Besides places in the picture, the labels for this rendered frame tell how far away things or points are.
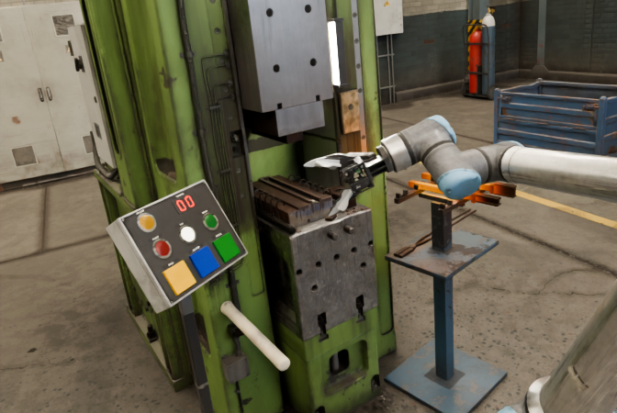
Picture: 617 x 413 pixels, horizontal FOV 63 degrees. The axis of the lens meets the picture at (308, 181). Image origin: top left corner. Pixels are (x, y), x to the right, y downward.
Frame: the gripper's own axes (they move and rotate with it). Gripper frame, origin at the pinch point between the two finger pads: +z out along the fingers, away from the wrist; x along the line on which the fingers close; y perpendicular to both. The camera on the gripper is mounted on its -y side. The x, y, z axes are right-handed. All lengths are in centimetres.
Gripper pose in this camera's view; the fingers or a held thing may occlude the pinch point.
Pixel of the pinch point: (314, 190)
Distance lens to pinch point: 130.0
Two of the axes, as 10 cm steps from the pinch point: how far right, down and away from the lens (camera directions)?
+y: 1.2, 2.7, -9.6
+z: -9.0, 4.4, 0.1
